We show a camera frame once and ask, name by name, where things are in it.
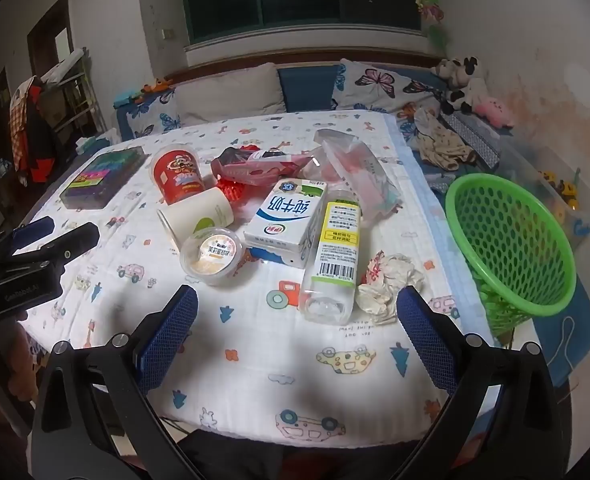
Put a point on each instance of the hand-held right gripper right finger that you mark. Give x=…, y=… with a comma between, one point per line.
x=425, y=340

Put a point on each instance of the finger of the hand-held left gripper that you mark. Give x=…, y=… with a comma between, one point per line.
x=72, y=242
x=37, y=229

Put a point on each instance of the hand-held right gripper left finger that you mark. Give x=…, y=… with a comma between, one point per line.
x=171, y=340

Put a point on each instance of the red printed plastic cup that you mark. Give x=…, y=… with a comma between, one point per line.
x=176, y=175

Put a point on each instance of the green plastic mesh basket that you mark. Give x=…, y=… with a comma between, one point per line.
x=505, y=240

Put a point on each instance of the red foam fruit net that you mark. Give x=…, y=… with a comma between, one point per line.
x=235, y=193

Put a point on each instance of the crumpled white tissue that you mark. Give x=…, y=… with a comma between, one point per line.
x=382, y=290

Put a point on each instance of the white printed cartoon blanket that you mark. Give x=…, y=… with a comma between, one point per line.
x=255, y=360

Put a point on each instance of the round clear pudding cup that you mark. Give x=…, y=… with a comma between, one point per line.
x=210, y=257

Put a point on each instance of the red orange hanging garment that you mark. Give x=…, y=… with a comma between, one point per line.
x=32, y=130

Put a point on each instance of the white paper cup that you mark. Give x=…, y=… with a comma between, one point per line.
x=200, y=215

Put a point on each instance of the clear yellow label plastic bottle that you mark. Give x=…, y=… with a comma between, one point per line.
x=332, y=250

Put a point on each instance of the metal storage rack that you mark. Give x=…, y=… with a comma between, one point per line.
x=75, y=90

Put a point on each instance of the small butterfly print pillow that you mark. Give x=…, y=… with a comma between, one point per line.
x=157, y=115

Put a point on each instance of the teal toy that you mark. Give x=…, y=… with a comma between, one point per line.
x=126, y=97

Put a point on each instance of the white blue milk carton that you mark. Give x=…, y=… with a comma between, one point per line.
x=280, y=215

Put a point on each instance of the orange toy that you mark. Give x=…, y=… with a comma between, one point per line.
x=155, y=85

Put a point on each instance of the clear plastic bag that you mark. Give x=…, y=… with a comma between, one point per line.
x=355, y=165

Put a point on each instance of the pink snack bag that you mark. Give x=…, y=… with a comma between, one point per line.
x=255, y=169

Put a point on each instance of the crumpled beige patterned garment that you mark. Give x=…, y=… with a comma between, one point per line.
x=445, y=145

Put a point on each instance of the clear plastic storage box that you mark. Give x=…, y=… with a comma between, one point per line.
x=582, y=220

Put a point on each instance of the brown door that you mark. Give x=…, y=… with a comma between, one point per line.
x=50, y=30

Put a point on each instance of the yellow toy car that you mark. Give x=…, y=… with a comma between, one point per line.
x=562, y=190

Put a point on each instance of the grey patterned cloth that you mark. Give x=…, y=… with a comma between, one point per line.
x=477, y=135

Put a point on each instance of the beige pillow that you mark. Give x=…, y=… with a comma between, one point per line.
x=225, y=92

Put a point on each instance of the pink plush toy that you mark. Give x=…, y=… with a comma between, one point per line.
x=494, y=110

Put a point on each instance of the large butterfly print pillow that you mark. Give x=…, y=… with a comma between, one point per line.
x=375, y=85

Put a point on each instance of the black and white plush toy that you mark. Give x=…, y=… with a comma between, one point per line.
x=460, y=80

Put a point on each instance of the blue cushion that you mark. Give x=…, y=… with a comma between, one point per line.
x=305, y=87

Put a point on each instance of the wall switch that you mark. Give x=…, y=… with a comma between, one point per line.
x=168, y=33

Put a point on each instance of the green wall decoration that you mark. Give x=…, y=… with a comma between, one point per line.
x=430, y=5

